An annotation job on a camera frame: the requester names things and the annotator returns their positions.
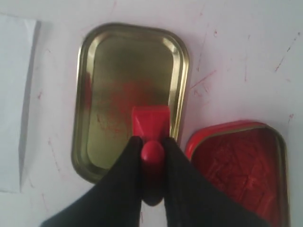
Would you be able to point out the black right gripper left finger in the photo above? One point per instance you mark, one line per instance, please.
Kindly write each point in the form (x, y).
(115, 201)

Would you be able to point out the gold tin lid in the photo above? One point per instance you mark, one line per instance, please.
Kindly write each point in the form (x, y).
(121, 66)

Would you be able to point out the red ink pad tin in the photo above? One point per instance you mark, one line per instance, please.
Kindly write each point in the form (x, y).
(246, 160)

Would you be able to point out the white paper sheet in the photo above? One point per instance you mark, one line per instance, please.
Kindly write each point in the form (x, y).
(18, 38)

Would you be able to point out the red plastic stamp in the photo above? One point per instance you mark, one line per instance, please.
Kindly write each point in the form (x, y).
(152, 125)

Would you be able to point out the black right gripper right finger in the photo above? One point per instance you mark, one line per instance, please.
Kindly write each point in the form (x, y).
(191, 201)

